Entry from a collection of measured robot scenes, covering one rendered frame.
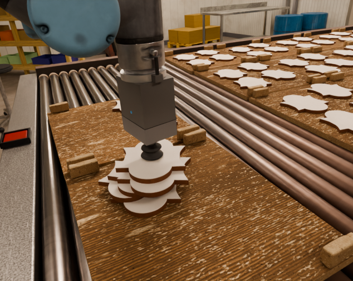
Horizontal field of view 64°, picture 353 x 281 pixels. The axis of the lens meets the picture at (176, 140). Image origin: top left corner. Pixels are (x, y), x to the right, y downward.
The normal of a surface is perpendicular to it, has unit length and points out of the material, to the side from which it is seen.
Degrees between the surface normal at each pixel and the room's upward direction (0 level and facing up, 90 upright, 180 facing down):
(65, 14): 91
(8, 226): 0
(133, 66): 90
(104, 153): 0
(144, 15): 90
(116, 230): 0
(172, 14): 90
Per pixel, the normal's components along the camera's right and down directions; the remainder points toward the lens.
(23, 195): -0.05, -0.88
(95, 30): 0.39, 0.42
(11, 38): -0.21, 0.47
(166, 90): 0.59, 0.35
